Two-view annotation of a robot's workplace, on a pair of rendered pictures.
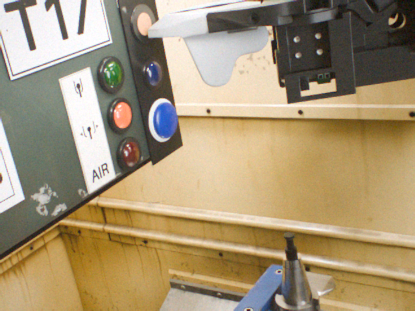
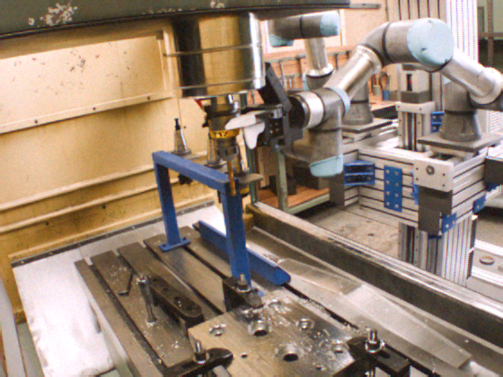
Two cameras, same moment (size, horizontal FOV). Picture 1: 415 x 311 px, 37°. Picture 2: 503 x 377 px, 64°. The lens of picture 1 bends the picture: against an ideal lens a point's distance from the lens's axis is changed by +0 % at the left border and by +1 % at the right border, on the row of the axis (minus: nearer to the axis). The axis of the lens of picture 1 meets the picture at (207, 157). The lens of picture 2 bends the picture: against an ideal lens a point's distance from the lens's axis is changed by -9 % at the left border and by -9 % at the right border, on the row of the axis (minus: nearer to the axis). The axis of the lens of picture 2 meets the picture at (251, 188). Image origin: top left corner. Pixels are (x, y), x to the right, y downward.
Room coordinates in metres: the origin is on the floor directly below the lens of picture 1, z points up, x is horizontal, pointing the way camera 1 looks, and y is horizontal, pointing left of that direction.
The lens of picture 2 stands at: (0.03, 1.04, 1.52)
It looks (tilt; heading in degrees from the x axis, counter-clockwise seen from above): 19 degrees down; 294
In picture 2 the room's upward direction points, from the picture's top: 6 degrees counter-clockwise
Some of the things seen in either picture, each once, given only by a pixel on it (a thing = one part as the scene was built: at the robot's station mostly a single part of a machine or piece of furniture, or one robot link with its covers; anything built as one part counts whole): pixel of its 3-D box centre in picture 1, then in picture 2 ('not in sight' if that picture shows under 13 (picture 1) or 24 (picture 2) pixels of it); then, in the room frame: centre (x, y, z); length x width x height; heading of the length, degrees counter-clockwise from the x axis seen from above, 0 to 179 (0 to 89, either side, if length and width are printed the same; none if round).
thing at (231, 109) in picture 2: not in sight; (221, 109); (0.37, 0.37, 1.42); 0.06 x 0.06 x 0.03
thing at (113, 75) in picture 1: (112, 74); not in sight; (0.45, 0.06, 1.65); 0.02 x 0.01 x 0.02; 145
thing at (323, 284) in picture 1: (312, 283); not in sight; (0.80, -0.12, 1.21); 0.07 x 0.05 x 0.01; 55
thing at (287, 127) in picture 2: not in sight; (275, 121); (0.32, 0.25, 1.37); 0.12 x 0.08 x 0.09; 67
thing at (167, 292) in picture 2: not in sight; (173, 303); (0.61, 0.28, 0.93); 0.26 x 0.05 x 0.06; 150
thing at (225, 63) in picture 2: not in sight; (215, 56); (0.37, 0.37, 1.51); 0.16 x 0.16 x 0.12
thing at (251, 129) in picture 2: not in sight; (248, 132); (0.33, 0.36, 1.38); 0.09 x 0.03 x 0.06; 80
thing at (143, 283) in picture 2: not in sight; (146, 299); (0.66, 0.32, 0.96); 0.03 x 0.03 x 0.13
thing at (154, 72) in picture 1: (153, 73); not in sight; (0.49, 0.03, 1.64); 0.02 x 0.01 x 0.02; 145
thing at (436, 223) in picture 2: not in sight; (455, 206); (-0.08, -0.55, 0.89); 0.36 x 0.10 x 0.09; 57
